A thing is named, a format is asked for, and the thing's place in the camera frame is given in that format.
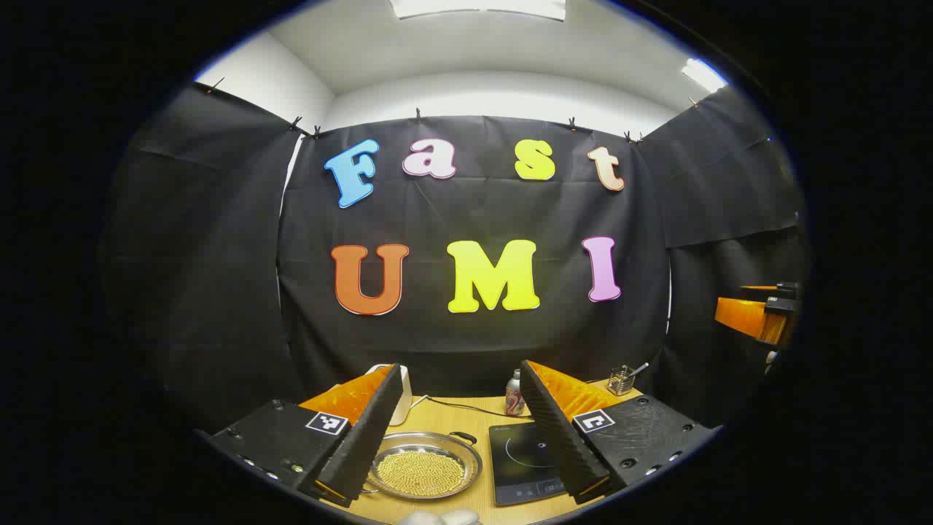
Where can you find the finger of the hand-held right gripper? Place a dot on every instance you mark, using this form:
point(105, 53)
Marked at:
point(783, 290)
point(751, 317)

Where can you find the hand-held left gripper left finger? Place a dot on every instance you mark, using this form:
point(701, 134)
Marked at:
point(364, 445)

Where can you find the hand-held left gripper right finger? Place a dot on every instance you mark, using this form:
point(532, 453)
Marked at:
point(557, 437)

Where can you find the black induction cooktop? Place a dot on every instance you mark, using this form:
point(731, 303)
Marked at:
point(521, 467)

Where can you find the pile of yellow soybeans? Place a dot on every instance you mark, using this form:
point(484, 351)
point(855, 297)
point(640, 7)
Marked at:
point(423, 474)

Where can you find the silver bottle with colourful label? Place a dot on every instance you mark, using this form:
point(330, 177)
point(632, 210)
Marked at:
point(514, 401)

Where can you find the white toaster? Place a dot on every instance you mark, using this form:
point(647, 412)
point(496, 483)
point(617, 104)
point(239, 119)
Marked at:
point(403, 401)

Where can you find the metal spoon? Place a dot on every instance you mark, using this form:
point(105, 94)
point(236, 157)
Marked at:
point(640, 369)

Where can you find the small ceiling light panel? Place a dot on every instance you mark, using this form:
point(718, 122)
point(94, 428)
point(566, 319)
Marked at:
point(703, 75)

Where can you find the black backdrop cloth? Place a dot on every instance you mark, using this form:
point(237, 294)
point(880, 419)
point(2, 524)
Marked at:
point(474, 211)

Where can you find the large ceiling light panel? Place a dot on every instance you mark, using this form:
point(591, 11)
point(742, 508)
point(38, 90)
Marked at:
point(474, 7)

